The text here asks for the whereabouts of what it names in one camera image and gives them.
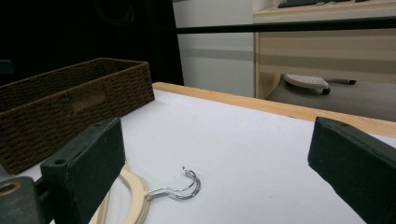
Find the cream velvet hanger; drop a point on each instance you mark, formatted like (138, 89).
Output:
(145, 202)

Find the brown woven basket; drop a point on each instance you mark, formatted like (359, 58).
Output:
(46, 124)

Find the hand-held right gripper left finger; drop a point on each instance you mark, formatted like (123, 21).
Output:
(84, 161)

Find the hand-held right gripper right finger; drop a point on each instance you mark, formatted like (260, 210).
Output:
(358, 168)

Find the white plastic hanger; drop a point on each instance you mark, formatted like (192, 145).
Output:
(135, 202)

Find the white cabinet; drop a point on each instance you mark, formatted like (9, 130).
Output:
(214, 68)

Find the white chair base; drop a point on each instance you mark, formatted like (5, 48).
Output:
(306, 81)

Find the dark keyboard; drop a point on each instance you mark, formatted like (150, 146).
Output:
(299, 3)

